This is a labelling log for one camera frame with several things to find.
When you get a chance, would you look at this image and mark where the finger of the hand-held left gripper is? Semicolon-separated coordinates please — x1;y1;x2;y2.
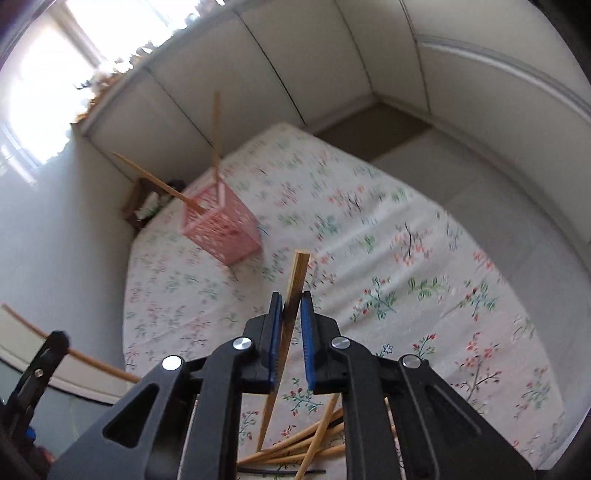
9;330;71;417

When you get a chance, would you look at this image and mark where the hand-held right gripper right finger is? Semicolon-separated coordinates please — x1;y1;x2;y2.
301;292;537;480

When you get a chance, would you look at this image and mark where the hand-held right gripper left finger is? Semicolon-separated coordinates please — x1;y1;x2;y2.
48;292;283;480

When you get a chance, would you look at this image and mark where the wooden chopstick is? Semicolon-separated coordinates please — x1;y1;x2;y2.
112;152;206;215
257;249;311;453
211;91;222;178

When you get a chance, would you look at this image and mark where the bunch of wooden chopsticks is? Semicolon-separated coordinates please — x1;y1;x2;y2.
238;394;398;480

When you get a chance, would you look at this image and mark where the pink perforated plastic basket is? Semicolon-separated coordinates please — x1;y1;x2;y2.
180;167;263;266

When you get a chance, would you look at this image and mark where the floral tablecloth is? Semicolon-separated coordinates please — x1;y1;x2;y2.
121;122;571;480

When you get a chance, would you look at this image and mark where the dark brown floor mat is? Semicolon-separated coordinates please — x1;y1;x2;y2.
316;99;437;162

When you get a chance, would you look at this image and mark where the kitchen window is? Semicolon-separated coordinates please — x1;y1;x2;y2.
0;0;218;171

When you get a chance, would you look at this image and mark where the row of white kitchen cabinets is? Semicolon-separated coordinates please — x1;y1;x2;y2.
69;0;591;259

